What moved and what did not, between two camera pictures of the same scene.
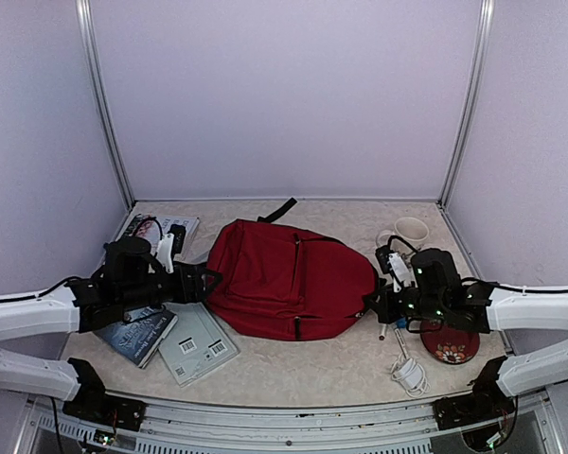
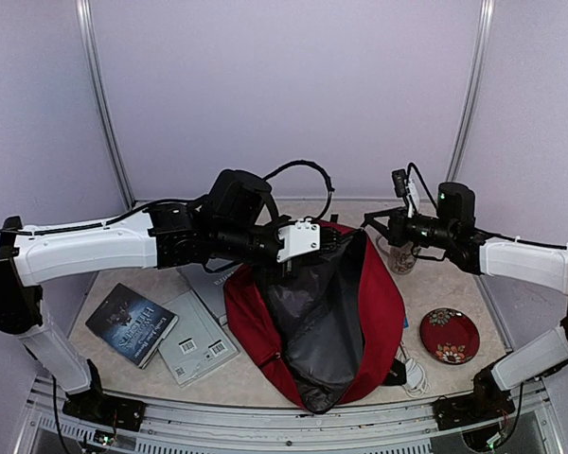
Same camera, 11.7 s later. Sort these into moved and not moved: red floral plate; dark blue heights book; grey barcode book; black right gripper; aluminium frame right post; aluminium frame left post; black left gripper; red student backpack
Moved: black right gripper; black left gripper; red student backpack
Not moved: aluminium frame right post; aluminium frame left post; red floral plate; dark blue heights book; grey barcode book
